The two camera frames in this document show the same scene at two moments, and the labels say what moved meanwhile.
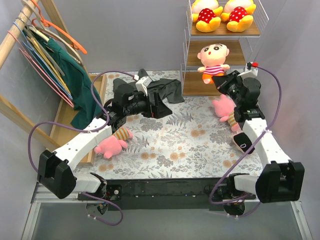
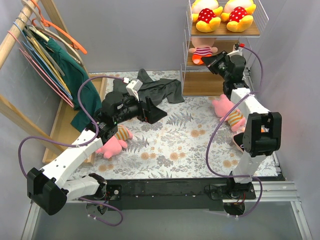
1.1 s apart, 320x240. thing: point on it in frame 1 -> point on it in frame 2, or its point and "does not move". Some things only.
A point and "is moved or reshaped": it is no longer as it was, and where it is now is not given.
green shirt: (79, 87) does not move
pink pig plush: (224, 108) does not move
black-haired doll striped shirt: (213, 56) is moved or reshaped
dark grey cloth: (170, 89) does not move
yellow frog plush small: (237, 13) does not move
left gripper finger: (157, 99) -> (151, 107)
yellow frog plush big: (205, 13) does not move
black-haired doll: (242, 142) does not move
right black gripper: (227, 83) -> (215, 63)
